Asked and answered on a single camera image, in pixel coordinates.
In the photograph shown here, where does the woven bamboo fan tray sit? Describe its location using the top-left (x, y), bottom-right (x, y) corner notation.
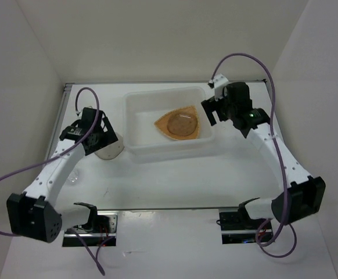
top-left (154, 105), bottom-right (201, 141)

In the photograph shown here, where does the smoky glass plate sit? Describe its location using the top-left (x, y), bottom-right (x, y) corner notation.
top-left (167, 113), bottom-right (198, 137)
top-left (95, 141), bottom-right (124, 160)

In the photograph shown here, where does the translucent white plastic bin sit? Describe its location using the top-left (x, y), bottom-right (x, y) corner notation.
top-left (123, 87), bottom-right (215, 156)

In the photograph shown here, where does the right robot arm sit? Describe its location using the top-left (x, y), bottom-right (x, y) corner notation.
top-left (202, 81), bottom-right (326, 228)

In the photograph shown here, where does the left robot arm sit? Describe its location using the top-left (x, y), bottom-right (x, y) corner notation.
top-left (6, 108), bottom-right (118, 243)

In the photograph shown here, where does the small clear glass dish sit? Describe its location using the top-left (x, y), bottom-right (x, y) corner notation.
top-left (67, 169), bottom-right (80, 184)

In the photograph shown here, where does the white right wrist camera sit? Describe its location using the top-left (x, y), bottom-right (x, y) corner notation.
top-left (208, 74), bottom-right (229, 100)

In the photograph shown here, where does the aluminium table edge rail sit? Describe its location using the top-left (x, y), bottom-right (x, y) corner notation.
top-left (48, 83), bottom-right (74, 153)

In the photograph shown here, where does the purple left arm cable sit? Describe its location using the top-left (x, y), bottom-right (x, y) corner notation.
top-left (0, 88), bottom-right (114, 276)

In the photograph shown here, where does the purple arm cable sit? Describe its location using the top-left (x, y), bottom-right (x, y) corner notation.
top-left (210, 52), bottom-right (299, 259)
top-left (0, 88), bottom-right (114, 276)

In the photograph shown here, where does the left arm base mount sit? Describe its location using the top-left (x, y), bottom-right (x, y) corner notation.
top-left (62, 210), bottom-right (119, 248)

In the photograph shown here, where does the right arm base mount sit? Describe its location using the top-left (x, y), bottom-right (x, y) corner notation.
top-left (216, 208), bottom-right (265, 245)

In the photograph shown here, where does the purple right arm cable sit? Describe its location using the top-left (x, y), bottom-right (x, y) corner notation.
top-left (210, 52), bottom-right (299, 259)

